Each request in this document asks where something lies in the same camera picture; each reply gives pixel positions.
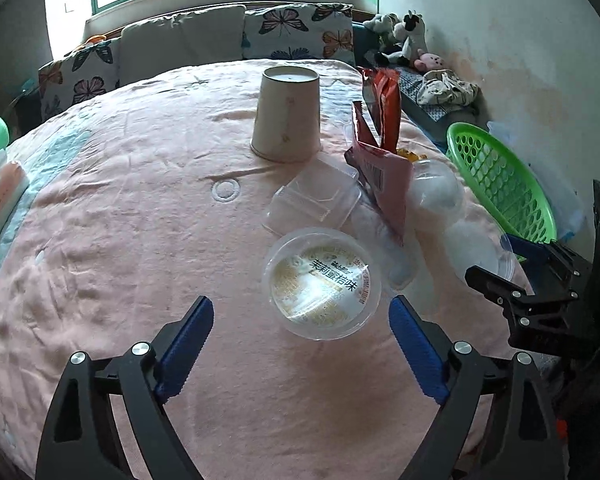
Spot clear plastic storage box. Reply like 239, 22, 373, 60
487, 120, 587, 242

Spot black and white cow plush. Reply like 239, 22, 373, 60
377, 10, 425, 65

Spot grey pillow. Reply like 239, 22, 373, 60
119, 5, 247, 88

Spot pink tissue pack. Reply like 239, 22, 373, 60
0, 152, 30, 261

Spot grey plush toy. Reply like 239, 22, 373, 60
364, 12, 401, 45

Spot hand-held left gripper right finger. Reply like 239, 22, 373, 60
387, 295, 566, 480

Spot pink plush toy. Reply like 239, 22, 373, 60
413, 50, 449, 73

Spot clear plastic cup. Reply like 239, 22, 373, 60
442, 220, 518, 286

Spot clear plastic tray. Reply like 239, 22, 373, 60
350, 200, 436, 316

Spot green plastic basket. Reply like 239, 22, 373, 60
446, 122, 558, 246

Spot pink snack packet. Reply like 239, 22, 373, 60
344, 101, 415, 246

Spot round clear lidded cup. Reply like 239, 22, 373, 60
261, 227, 382, 342

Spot patterned bench mat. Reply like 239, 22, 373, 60
352, 22, 483, 143

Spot clear plastic dome lid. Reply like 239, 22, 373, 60
407, 157, 466, 233

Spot butterfly print pillow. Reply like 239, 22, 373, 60
242, 2, 356, 68
37, 37, 121, 121

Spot beige paper cup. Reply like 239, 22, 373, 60
250, 65, 323, 163

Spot clear square plastic container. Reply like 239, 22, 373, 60
261, 157, 363, 236

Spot red snack packet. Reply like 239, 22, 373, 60
361, 66, 403, 153

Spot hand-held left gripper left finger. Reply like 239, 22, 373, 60
35, 295, 216, 480

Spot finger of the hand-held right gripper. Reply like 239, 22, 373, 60
464, 265, 588, 357
501, 233, 595, 302

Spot crumpled printed cloth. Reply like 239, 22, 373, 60
417, 69, 481, 107

